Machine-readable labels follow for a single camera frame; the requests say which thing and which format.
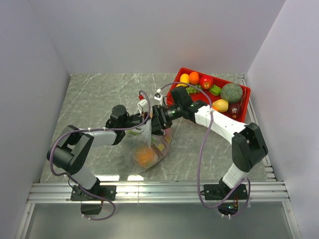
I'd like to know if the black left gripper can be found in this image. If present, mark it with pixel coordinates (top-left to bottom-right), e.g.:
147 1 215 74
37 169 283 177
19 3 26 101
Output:
122 112 164 136

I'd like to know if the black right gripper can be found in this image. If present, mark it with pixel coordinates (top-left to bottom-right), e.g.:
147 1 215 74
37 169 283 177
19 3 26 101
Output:
146 104 182 133

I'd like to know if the clear plastic bag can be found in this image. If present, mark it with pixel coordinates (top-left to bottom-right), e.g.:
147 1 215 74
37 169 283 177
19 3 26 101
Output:
121 120 162 174

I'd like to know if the orange fake pineapple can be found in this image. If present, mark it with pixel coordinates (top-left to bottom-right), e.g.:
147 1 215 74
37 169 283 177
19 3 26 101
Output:
134 146 158 169

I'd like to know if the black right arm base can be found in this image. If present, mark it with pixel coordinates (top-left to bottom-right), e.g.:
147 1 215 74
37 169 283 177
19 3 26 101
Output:
201 184 248 201

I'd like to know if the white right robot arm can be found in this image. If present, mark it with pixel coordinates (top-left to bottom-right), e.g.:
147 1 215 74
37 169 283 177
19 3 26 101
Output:
152 86 268 199

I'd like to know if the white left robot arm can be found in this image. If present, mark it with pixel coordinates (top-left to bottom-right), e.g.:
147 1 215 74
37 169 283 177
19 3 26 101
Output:
47 105 151 200

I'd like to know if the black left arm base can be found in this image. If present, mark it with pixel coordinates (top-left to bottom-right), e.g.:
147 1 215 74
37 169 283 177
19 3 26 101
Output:
70 185 117 221

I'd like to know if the green fake grape bunch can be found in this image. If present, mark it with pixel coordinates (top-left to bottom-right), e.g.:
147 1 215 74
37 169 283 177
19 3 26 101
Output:
186 85 201 95

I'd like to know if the yellow fake lemon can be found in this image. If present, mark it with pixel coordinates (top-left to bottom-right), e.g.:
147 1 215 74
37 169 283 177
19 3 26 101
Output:
179 74 189 84

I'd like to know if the orange fake orange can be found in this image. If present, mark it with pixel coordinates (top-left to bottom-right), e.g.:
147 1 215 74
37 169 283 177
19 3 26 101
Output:
189 71 200 85

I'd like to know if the red fake pomegranate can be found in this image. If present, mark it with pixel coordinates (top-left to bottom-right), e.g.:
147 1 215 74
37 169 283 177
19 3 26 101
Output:
199 75 214 90

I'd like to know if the pale yellow fake pear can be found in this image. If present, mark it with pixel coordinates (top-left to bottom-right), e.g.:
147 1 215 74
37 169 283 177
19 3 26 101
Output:
212 99 229 113

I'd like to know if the green fake starfruit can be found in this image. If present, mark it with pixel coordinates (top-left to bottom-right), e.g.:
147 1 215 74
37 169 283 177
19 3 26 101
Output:
209 85 221 96

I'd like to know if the dark red fake plum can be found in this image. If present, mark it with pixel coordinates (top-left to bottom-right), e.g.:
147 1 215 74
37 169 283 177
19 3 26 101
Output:
228 103 241 119

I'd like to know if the green fake cantaloupe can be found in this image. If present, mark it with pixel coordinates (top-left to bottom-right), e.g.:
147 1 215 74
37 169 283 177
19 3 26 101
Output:
220 83 243 104

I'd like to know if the red plastic tray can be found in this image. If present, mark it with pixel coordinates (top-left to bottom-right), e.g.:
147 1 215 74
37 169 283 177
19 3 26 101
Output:
166 68 251 122

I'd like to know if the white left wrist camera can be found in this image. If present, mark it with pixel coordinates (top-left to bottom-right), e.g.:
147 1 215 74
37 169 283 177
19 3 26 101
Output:
137 94 148 114

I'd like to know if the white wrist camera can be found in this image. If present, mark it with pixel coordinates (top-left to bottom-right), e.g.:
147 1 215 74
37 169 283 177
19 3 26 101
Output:
154 88 163 106
137 94 148 114

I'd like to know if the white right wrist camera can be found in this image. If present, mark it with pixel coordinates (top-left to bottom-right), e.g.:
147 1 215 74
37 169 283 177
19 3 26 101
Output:
154 88 163 106

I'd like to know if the aluminium mounting rail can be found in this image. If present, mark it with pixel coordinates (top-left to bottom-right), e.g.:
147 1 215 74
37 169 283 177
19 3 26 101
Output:
27 181 290 204

